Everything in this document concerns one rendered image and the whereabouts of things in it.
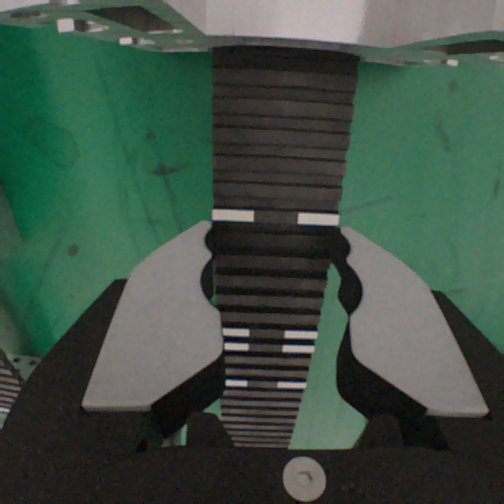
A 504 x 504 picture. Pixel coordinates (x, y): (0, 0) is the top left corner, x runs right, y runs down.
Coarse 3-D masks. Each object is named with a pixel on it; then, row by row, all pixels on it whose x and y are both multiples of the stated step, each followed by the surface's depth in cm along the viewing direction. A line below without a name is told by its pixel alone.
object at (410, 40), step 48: (0, 0) 3; (48, 0) 3; (96, 0) 3; (144, 0) 3; (192, 0) 5; (240, 0) 6; (288, 0) 6; (336, 0) 6; (384, 0) 6; (432, 0) 4; (480, 0) 3; (144, 48) 9; (192, 48) 10; (336, 48) 8; (384, 48) 6; (432, 48) 6; (480, 48) 5
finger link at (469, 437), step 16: (448, 304) 7; (448, 320) 7; (464, 320) 7; (464, 336) 6; (480, 336) 6; (464, 352) 6; (480, 352) 6; (496, 352) 6; (480, 368) 5; (496, 368) 5; (480, 384) 5; (496, 384) 5; (496, 400) 5; (432, 416) 5; (448, 416) 5; (496, 416) 5; (416, 432) 5; (432, 432) 5; (448, 432) 4; (464, 432) 4; (480, 432) 4; (496, 432) 4; (448, 448) 4; (464, 448) 4; (480, 448) 4; (496, 448) 4; (496, 464) 4
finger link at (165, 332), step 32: (160, 256) 9; (192, 256) 9; (128, 288) 7; (160, 288) 7; (192, 288) 8; (128, 320) 6; (160, 320) 6; (192, 320) 7; (128, 352) 6; (160, 352) 6; (192, 352) 6; (224, 352) 6; (96, 384) 5; (128, 384) 5; (160, 384) 5; (192, 384) 5; (224, 384) 7; (160, 416) 5
